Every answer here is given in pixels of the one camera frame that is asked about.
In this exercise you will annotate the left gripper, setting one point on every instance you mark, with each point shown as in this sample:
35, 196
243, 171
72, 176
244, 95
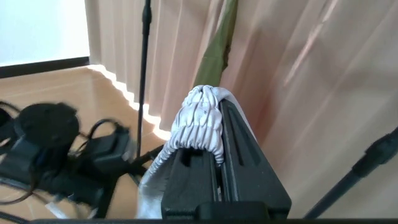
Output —
77, 189

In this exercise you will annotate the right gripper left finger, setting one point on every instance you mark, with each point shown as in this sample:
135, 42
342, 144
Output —
189, 180

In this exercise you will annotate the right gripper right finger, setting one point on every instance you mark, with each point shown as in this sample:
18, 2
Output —
252, 180

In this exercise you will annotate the green long-sleeved shirt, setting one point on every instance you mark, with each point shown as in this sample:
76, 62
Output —
216, 56

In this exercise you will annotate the beige curtain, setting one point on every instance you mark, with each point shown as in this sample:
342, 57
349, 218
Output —
280, 109

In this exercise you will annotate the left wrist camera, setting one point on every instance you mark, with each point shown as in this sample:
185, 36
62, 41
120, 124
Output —
107, 152

